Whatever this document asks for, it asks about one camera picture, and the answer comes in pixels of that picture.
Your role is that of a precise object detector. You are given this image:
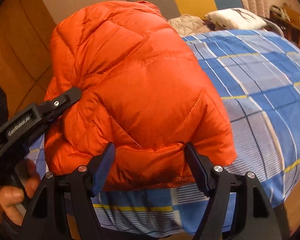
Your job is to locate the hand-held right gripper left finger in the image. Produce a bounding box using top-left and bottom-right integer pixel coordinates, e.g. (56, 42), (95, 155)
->
(19, 142), (116, 240)

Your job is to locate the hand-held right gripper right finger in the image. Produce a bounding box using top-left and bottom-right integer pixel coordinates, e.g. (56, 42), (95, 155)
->
(185, 142), (283, 240)

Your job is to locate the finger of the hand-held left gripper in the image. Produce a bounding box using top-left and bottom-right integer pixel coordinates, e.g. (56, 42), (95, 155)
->
(36, 87), (83, 125)

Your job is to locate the orange down jacket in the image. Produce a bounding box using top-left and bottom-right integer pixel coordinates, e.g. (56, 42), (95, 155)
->
(44, 0), (238, 192)

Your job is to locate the person's left hand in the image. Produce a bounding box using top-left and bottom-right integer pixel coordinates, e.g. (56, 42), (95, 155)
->
(0, 159), (42, 227)

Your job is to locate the blue plaid bed sheet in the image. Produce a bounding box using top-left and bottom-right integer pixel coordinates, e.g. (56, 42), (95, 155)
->
(25, 29), (300, 238)

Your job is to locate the beige quilted cloth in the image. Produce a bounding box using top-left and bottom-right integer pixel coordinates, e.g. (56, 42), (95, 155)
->
(168, 14), (216, 37)

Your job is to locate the white pillow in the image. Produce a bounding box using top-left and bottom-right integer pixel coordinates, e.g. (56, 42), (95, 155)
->
(204, 8), (268, 30)

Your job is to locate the grey yellow blue headboard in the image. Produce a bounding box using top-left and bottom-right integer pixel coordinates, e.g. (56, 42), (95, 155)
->
(127, 0), (243, 21)

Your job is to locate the wooden bedside table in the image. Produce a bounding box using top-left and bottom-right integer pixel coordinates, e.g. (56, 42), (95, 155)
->
(269, 3), (300, 53)

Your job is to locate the white metal frame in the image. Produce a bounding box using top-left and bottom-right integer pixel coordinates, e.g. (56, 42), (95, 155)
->
(262, 17), (286, 37)

